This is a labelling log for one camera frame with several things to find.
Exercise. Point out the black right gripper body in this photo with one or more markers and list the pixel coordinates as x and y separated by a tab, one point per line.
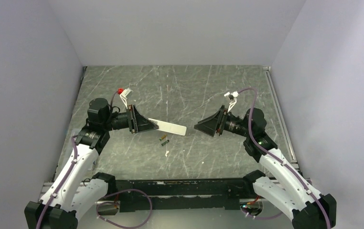
230	123

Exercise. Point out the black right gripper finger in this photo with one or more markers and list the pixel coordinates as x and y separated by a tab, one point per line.
211	122
207	129

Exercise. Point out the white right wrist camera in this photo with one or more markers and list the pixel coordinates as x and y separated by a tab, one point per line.
232	98

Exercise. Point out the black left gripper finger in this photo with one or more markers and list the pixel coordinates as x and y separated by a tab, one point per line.
138	118
145	127

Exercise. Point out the white remote control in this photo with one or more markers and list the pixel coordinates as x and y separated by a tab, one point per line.
169	127

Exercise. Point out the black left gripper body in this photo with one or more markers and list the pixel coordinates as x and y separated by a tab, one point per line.
123	120

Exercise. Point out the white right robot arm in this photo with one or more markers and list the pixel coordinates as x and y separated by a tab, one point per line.
304	205

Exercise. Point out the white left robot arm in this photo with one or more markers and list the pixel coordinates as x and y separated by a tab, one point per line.
65	202

